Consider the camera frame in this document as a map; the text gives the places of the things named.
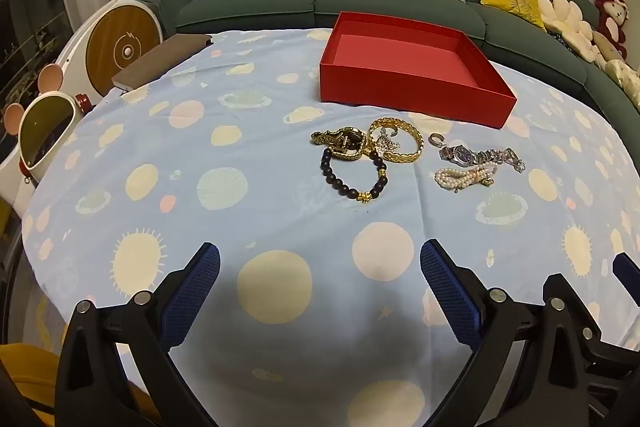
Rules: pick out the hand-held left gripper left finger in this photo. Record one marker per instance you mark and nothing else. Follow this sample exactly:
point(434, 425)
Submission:
point(197, 292)

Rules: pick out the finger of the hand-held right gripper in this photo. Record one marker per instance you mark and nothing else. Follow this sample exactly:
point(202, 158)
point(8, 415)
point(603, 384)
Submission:
point(627, 269)

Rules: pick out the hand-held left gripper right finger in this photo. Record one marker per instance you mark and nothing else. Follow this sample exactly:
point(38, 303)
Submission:
point(447, 292)

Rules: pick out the silver wristwatch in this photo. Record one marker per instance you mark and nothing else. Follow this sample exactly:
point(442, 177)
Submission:
point(462, 155)

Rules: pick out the gold leaf bangle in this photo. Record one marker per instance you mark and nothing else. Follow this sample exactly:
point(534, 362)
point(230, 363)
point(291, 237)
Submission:
point(415, 147)

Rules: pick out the silver hoop earring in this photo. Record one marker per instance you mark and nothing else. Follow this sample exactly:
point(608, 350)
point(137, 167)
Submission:
point(436, 142)

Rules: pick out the silver flower earring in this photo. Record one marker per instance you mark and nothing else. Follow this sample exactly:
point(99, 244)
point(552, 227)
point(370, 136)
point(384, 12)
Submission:
point(387, 146)

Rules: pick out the gold wristwatch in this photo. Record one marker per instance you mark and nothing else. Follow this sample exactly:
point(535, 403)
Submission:
point(350, 139)

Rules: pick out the red cardboard box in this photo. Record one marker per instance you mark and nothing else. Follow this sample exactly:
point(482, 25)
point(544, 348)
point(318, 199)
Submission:
point(400, 52)

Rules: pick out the blue planet print tablecloth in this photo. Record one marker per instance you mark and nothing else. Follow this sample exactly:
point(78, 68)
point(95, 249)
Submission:
point(250, 157)

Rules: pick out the cream quilted pillow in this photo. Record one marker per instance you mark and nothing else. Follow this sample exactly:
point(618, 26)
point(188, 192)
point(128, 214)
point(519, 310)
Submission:
point(622, 79)

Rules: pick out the white toy with goggle visor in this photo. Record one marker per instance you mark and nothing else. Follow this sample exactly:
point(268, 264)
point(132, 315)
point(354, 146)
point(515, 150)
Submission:
point(45, 132)

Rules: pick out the beige plush toy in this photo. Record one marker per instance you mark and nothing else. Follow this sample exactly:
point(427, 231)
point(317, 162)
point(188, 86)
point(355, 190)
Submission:
point(610, 47)

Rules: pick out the brown box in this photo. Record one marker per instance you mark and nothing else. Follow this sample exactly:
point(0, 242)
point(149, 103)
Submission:
point(160, 59)

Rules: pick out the red monkey plush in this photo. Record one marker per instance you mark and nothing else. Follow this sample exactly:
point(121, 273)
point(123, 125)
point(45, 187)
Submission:
point(612, 14)

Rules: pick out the white flower cushion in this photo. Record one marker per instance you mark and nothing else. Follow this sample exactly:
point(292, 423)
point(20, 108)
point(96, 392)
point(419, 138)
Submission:
point(567, 19)

